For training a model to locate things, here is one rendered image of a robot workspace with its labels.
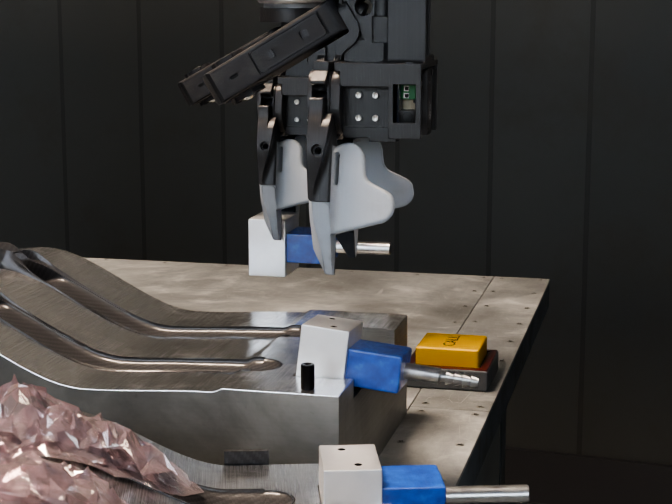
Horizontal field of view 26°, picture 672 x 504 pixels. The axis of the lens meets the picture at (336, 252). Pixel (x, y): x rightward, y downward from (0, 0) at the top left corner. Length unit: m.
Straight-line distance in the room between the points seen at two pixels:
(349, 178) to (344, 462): 0.22
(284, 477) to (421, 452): 0.25
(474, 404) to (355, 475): 0.44
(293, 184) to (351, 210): 0.32
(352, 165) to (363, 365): 0.15
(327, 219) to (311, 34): 0.13
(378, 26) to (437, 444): 0.36
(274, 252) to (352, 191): 0.35
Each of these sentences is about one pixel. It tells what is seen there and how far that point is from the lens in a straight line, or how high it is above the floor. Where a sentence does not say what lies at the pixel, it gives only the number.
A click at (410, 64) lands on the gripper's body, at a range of 1.00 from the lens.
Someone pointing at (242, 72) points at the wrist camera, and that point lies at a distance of 1.05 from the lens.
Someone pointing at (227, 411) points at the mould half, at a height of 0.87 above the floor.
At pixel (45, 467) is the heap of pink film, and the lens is 0.81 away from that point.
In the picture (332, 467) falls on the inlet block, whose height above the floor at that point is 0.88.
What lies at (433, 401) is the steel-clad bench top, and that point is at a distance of 1.32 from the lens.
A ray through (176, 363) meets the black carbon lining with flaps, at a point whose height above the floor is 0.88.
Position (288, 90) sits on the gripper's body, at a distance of 1.32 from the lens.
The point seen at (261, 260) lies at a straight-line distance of 1.36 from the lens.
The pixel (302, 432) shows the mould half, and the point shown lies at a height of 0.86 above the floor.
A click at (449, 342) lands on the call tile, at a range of 1.39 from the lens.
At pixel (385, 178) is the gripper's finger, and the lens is 1.09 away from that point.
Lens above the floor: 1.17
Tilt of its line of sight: 11 degrees down
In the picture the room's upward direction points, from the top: straight up
